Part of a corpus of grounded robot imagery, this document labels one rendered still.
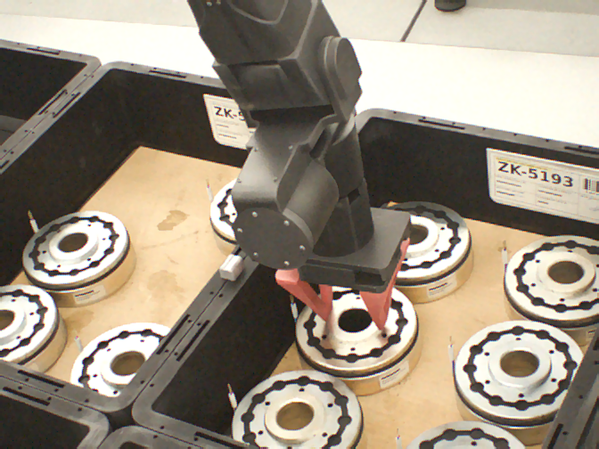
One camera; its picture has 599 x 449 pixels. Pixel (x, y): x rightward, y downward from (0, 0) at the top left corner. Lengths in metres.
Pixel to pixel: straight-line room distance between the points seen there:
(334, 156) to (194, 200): 0.38
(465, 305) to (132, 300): 0.31
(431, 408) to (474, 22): 2.09
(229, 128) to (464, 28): 1.81
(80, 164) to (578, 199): 0.50
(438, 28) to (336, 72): 2.17
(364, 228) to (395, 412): 0.16
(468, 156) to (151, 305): 0.32
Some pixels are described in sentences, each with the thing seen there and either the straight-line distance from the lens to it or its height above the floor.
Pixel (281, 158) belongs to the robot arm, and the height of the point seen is 1.09.
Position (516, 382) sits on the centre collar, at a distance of 0.91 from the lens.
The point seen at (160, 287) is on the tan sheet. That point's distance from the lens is 1.10.
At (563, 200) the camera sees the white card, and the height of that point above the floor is 0.88.
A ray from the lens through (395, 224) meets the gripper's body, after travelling 0.90.
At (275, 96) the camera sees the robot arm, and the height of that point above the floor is 1.11.
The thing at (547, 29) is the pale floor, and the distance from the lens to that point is 2.91.
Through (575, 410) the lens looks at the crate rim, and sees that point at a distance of 0.81.
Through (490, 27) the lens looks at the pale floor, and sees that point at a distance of 2.94.
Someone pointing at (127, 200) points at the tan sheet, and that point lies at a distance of 1.21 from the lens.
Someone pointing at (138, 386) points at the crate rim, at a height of 0.93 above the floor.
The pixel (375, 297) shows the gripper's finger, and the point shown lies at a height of 0.93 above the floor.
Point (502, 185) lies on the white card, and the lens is 1.06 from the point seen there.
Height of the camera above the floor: 1.56
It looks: 40 degrees down
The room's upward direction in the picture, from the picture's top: 12 degrees counter-clockwise
